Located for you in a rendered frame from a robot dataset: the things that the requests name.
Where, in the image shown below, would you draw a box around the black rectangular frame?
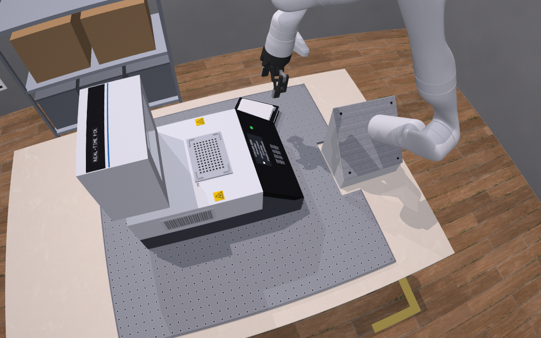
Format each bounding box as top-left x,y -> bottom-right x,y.
234,97 -> 280,124

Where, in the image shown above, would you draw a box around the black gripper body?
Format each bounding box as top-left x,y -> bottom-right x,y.
263,48 -> 292,76

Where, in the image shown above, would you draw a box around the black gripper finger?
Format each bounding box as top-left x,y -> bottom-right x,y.
269,66 -> 289,99
260,46 -> 269,77

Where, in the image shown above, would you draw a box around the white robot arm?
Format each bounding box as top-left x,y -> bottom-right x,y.
265,0 -> 460,161

